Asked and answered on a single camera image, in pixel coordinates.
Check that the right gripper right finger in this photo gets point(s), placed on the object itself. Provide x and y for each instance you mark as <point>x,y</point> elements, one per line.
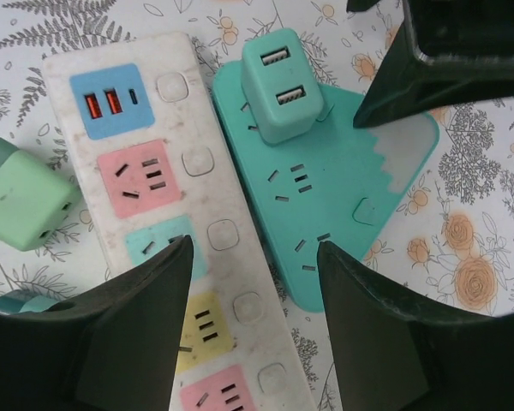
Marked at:
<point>411,364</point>

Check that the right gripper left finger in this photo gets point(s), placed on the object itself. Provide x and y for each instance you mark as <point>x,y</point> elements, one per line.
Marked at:
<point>111,342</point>

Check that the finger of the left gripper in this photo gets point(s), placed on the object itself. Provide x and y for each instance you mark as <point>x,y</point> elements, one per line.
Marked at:
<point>454,77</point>
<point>372,5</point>

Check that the teal plug cube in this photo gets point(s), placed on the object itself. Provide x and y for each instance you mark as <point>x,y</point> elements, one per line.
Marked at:
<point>17,301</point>
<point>282,111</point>

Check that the light green plug cube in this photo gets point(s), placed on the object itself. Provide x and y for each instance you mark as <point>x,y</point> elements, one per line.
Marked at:
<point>21,201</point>

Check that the teal triangular power strip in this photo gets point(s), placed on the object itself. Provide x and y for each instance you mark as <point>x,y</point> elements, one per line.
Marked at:
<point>325,205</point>

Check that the white power strip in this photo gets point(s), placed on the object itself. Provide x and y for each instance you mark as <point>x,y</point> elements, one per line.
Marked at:
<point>184,51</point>

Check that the floral table cloth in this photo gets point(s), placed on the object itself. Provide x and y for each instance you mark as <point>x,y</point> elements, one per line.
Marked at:
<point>475,192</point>

